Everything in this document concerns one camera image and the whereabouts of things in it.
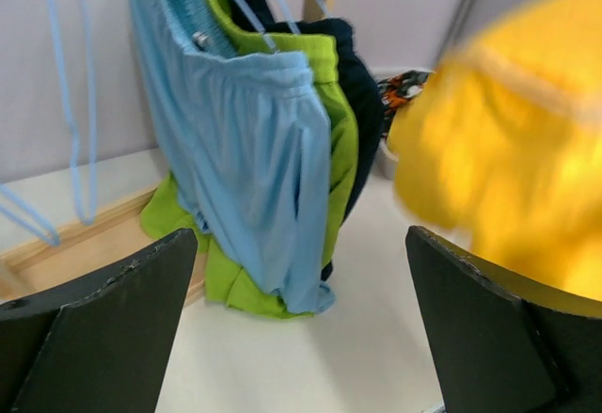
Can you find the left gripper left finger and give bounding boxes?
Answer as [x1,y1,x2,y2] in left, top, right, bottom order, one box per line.
[1,229,198,412]

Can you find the blue hanger of light-blue shorts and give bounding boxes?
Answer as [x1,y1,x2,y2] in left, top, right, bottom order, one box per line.
[233,0,278,53]

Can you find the yellow shorts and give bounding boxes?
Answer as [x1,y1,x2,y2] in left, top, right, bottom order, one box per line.
[387,0,601,299]

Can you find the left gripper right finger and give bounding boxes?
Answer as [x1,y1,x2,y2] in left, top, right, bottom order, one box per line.
[405,226,601,412]

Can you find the light blue shorts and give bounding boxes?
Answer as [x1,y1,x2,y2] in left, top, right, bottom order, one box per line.
[126,0,336,315]

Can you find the navy blue shorts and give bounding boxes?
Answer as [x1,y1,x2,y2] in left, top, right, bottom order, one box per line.
[245,0,384,280]

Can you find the orange camouflage shorts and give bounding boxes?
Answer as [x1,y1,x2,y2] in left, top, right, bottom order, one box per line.
[377,69,432,140]

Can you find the blue hanger of yellow shorts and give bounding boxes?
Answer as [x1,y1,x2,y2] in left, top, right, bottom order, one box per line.
[35,0,100,226]

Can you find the lime green shorts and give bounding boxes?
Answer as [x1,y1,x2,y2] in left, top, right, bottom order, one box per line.
[139,0,361,320]

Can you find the blue hanger of camouflage shorts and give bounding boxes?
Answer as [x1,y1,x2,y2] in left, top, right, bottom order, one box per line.
[1,183,60,246]

